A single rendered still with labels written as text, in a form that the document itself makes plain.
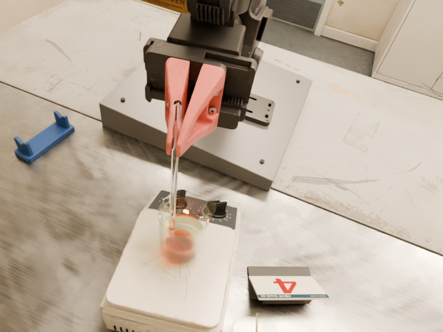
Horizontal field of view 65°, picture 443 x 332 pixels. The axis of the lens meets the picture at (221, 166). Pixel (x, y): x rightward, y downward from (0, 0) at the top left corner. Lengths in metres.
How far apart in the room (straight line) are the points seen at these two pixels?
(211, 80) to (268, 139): 0.35
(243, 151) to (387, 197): 0.27
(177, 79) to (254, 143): 0.34
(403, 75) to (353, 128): 2.10
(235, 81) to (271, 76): 0.45
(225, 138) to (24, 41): 0.54
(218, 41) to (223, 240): 0.22
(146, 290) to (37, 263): 0.19
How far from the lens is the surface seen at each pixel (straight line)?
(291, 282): 0.49
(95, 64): 0.84
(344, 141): 0.75
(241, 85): 0.34
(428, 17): 2.72
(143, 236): 0.41
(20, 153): 0.64
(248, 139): 0.62
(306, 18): 3.36
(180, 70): 0.30
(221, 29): 0.35
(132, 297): 0.38
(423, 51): 2.81
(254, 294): 0.49
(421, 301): 0.59
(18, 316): 0.50
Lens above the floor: 1.34
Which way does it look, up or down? 47 degrees down
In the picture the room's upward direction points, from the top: 12 degrees clockwise
